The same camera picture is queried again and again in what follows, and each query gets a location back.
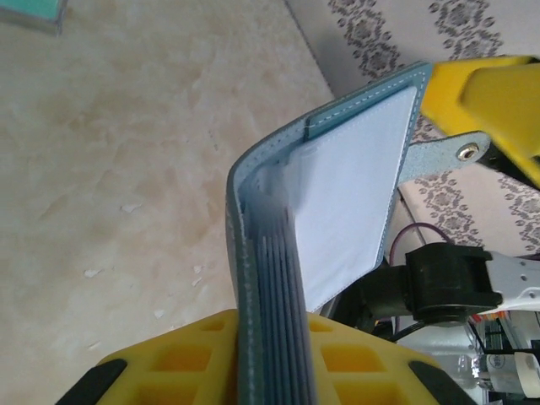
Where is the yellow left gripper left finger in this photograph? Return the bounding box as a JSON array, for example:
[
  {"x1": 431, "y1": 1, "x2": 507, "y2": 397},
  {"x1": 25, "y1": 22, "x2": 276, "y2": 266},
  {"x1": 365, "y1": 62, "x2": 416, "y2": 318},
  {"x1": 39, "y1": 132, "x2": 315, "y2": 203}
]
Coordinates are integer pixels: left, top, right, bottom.
[{"x1": 54, "y1": 309, "x2": 242, "y2": 405}]

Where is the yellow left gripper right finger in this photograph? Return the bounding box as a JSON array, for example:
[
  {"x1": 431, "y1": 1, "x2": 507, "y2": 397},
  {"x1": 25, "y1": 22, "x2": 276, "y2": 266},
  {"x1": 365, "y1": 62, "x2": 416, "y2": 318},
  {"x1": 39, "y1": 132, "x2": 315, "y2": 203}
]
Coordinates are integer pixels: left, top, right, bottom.
[{"x1": 307, "y1": 314, "x2": 478, "y2": 405}]

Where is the blue leather card holder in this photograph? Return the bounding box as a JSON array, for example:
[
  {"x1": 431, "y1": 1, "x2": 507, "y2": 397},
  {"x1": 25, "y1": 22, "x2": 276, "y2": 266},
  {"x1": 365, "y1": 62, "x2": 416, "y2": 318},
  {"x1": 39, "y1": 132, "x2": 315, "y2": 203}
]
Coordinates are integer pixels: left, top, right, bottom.
[{"x1": 225, "y1": 61, "x2": 493, "y2": 405}]

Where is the clear acrylic card box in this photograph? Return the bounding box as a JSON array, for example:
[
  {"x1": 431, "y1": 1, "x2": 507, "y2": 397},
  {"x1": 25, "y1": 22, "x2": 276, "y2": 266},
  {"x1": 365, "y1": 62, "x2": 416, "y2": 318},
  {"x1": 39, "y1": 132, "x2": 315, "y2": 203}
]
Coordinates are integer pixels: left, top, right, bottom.
[{"x1": 0, "y1": 0, "x2": 68, "y2": 38}]

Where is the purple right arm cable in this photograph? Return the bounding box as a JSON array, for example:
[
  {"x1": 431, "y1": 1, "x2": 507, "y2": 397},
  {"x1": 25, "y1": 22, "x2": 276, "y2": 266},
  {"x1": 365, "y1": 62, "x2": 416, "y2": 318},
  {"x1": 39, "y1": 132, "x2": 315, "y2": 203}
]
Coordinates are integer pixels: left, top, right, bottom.
[{"x1": 387, "y1": 222, "x2": 446, "y2": 271}]

